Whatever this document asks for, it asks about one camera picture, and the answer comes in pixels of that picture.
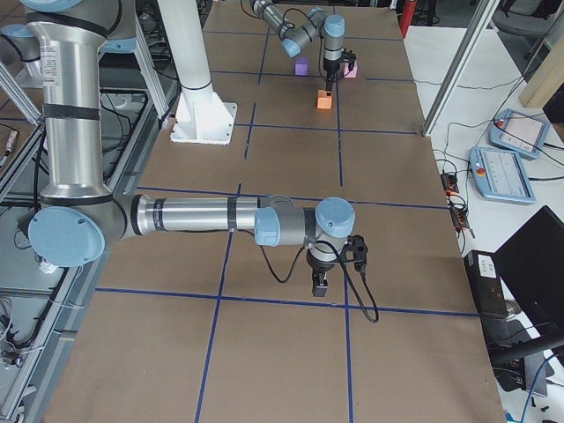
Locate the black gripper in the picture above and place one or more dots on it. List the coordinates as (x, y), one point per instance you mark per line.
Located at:
(330, 66)
(320, 267)

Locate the orange foam cube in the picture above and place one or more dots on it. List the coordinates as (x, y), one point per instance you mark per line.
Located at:
(324, 100)

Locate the pink foam cube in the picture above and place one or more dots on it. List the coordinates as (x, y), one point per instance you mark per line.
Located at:
(350, 70)

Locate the purple foam cube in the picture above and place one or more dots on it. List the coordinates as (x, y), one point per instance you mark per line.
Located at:
(301, 66)

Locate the brown paper table cover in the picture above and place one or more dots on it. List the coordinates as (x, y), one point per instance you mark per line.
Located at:
(209, 328)

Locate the near blue teach pendant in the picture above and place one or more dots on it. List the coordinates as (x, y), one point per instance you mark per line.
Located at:
(499, 175)

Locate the blue teach pendant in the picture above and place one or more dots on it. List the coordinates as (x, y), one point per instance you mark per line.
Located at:
(519, 132)
(499, 175)

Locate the far blue teach pendant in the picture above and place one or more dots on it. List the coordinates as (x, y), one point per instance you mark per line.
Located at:
(519, 132)

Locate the black monitor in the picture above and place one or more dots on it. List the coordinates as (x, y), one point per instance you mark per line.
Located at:
(530, 264)

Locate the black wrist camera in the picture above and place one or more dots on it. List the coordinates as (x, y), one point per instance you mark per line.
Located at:
(348, 57)
(355, 252)

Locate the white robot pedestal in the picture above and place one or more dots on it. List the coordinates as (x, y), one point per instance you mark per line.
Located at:
(201, 117)

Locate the aluminium frame post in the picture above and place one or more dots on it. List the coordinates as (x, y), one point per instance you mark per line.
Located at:
(468, 44)

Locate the aluminium frame rack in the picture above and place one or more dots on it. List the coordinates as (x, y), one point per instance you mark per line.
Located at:
(42, 305)

